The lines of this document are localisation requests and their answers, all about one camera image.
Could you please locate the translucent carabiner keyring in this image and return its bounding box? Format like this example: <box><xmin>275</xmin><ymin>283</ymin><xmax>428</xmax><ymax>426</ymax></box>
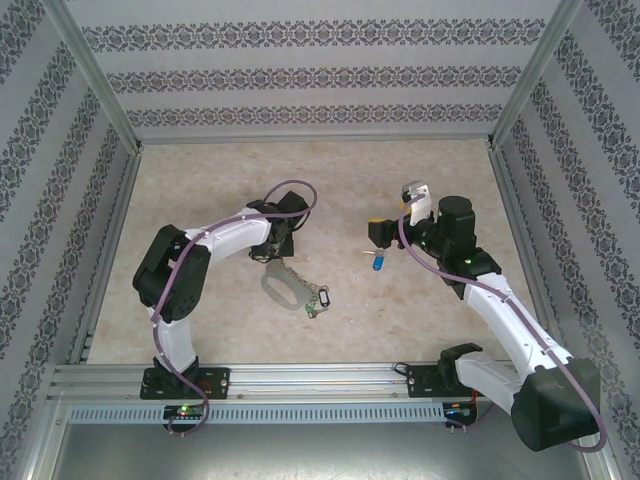
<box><xmin>262</xmin><ymin>261</ymin><xmax>307</xmax><ymax>309</ymax></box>

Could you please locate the left controller board green light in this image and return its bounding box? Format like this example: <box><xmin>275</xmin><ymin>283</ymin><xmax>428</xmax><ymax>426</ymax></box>
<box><xmin>163</xmin><ymin>405</ymin><xmax>207</xmax><ymax>422</ymax></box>

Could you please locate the right controller board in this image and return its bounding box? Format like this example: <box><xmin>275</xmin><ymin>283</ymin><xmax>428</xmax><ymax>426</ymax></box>
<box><xmin>441</xmin><ymin>401</ymin><xmax>477</xmax><ymax>420</ymax></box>

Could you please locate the grey metal panel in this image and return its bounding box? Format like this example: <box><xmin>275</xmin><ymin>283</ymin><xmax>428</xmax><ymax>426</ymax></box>
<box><xmin>47</xmin><ymin>422</ymin><xmax>596</xmax><ymax>480</ymax></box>

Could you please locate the aluminium frame side rail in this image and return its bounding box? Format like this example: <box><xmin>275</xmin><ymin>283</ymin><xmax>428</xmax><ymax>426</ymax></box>
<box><xmin>68</xmin><ymin>148</ymin><xmax>145</xmax><ymax>366</ymax></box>
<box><xmin>485</xmin><ymin>147</ymin><xmax>556</xmax><ymax>321</ymax></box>

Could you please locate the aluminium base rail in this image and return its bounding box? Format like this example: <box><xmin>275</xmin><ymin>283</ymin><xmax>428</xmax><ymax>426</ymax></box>
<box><xmin>48</xmin><ymin>363</ymin><xmax>524</xmax><ymax>401</ymax></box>

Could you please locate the slotted grey cable duct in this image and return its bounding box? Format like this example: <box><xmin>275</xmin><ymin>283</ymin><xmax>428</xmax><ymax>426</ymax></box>
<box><xmin>67</xmin><ymin>401</ymin><xmax>482</xmax><ymax>427</ymax></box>

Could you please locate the aluminium frame post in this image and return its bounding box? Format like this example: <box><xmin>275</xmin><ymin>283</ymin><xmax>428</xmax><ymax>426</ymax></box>
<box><xmin>485</xmin><ymin>0</ymin><xmax>586</xmax><ymax>151</ymax></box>
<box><xmin>42</xmin><ymin>0</ymin><xmax>144</xmax><ymax>151</ymax></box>

